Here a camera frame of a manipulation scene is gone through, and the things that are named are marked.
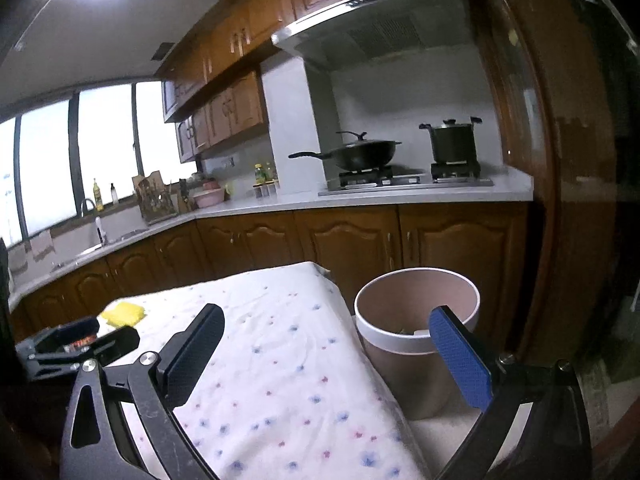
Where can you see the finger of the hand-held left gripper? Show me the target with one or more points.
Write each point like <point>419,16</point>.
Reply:
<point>117,342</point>

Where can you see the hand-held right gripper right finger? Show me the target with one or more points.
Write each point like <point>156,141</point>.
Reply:
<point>460,360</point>

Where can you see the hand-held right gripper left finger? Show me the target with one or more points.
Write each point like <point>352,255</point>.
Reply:
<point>197,355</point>

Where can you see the white and pink waste bin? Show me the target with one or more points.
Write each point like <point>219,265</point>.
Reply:
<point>395,305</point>

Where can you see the yellow sponge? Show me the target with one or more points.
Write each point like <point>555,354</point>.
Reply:
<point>124,314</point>

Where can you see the white floral tablecloth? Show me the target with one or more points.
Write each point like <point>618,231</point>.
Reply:
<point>280,360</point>

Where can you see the kitchen sink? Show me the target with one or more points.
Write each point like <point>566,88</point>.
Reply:
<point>100,247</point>

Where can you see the pale dish cloth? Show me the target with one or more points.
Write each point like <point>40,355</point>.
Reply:
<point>42,246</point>

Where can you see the kitchen faucet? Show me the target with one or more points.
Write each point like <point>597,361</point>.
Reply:
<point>101,232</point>

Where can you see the steel faucet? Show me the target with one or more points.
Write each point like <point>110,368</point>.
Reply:
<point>87,202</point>

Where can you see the wooden utensil rack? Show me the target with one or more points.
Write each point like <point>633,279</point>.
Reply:
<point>157,205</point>

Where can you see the yellow oil bottle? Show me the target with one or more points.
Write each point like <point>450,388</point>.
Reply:
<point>98,200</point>

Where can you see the pink basin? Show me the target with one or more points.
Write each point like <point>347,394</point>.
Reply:
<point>207,199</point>

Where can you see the wooden lower cabinets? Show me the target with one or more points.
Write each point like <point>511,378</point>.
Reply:
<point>350,240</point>

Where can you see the wooden cabinets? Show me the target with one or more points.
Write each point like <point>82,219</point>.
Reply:
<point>235,105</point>
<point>350,240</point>

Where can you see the spice jar rack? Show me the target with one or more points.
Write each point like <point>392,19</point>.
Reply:
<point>266,190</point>

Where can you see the gas stove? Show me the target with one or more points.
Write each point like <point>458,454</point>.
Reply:
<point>410,182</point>

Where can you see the kitchen window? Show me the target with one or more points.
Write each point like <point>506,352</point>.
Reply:
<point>100,150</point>

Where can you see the black stock pot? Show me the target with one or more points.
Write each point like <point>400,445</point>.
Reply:
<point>452,142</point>

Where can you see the black wok with lid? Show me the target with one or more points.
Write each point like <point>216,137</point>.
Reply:
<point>365,155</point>

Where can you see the wooden upper cabinets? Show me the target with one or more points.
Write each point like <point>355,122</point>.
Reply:
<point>235,105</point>

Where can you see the ceiling vent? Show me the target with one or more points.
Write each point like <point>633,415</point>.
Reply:
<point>161,52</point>

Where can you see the steel range hood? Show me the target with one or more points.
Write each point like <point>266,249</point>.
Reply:
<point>380,35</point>

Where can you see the wall socket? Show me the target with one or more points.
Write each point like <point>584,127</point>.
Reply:
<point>226,162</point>

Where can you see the wooden door frame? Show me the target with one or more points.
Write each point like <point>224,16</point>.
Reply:
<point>560,160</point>

